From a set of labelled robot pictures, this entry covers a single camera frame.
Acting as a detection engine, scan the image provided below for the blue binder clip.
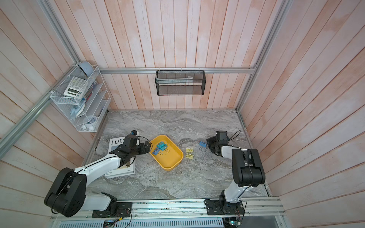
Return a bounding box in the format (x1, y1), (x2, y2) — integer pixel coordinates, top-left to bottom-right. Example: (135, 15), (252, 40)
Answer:
(152, 148), (163, 156)
(199, 141), (207, 149)

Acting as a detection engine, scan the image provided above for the LOEWE magazine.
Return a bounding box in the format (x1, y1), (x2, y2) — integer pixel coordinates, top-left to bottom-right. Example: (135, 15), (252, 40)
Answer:
(105, 137), (136, 179)

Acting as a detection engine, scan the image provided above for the yellow plastic storage box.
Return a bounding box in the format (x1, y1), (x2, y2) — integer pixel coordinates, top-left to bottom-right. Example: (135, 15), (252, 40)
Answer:
(150, 135), (184, 172)

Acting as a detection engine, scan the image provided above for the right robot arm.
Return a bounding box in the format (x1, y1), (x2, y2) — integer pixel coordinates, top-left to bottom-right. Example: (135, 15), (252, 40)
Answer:
(206, 130), (266, 206)

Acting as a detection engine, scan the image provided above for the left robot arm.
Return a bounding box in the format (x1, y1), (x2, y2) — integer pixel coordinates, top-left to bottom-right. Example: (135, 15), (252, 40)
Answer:
(44, 131), (153, 218)

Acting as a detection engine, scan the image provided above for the yellow binder clip lower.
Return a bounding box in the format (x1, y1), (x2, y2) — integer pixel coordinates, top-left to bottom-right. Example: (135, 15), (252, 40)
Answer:
(185, 153), (194, 160)

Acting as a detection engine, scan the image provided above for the ruler in mesh basket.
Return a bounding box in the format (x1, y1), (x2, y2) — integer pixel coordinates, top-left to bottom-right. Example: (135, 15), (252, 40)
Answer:
(156, 77), (194, 84)

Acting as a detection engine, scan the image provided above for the white calculator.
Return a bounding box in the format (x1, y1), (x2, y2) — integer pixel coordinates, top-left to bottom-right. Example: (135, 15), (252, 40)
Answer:
(63, 77), (87, 99)

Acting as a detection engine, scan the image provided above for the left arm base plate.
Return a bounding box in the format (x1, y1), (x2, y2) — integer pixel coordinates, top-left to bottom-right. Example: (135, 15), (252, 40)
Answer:
(92, 202), (133, 219)

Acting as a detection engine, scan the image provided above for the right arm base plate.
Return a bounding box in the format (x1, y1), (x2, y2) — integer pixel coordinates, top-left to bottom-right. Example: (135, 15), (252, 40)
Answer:
(204, 199), (245, 216)

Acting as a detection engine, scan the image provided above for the black mesh wall basket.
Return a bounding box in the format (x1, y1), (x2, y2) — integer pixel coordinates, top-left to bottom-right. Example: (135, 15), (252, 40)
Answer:
(155, 70), (206, 96)

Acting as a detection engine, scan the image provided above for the white wire wall shelf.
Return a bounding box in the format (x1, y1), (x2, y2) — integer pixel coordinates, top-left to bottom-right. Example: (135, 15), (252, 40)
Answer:
(50, 65), (111, 133)

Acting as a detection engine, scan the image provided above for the aluminium front rail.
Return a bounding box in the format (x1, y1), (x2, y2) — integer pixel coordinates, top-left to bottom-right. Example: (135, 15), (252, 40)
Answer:
(52, 197), (287, 221)

